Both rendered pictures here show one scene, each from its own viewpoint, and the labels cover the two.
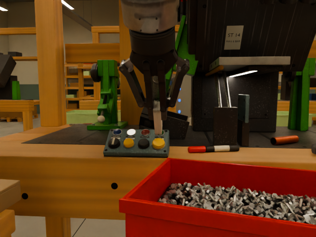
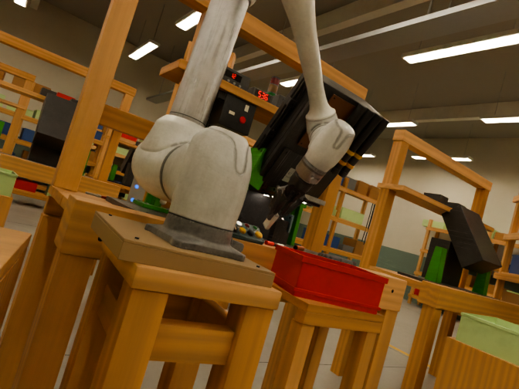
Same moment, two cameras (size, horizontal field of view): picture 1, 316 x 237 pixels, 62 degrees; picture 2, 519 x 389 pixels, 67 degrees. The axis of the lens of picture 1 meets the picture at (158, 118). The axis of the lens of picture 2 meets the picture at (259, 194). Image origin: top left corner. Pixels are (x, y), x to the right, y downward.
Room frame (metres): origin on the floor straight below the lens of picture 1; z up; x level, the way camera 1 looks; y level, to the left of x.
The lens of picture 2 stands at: (-0.49, 0.90, 0.99)
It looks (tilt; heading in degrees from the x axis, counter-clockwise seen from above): 3 degrees up; 322
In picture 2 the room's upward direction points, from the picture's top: 16 degrees clockwise
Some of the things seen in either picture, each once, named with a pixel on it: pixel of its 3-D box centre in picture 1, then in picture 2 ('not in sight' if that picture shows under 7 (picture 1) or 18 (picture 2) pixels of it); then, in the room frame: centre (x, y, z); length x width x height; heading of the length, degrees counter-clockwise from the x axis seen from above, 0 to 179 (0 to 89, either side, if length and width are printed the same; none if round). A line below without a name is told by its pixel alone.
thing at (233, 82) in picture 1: (230, 85); (255, 199); (1.05, -0.29, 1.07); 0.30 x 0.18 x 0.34; 85
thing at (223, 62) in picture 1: (236, 69); (281, 194); (0.81, -0.24, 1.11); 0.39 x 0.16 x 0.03; 175
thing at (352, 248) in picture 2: not in sight; (324, 229); (4.65, -4.89, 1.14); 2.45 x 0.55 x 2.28; 86
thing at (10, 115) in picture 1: (18, 113); not in sight; (9.03, 4.81, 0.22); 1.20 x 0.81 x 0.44; 179
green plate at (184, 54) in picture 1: (185, 52); (252, 171); (0.86, -0.09, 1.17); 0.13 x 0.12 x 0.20; 85
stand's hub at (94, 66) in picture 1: (95, 73); not in sight; (1.08, 0.25, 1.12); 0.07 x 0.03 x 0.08; 175
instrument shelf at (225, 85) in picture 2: not in sight; (250, 106); (1.18, -0.19, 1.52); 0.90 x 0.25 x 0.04; 85
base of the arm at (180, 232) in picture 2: not in sight; (204, 235); (0.30, 0.41, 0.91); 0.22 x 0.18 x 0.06; 89
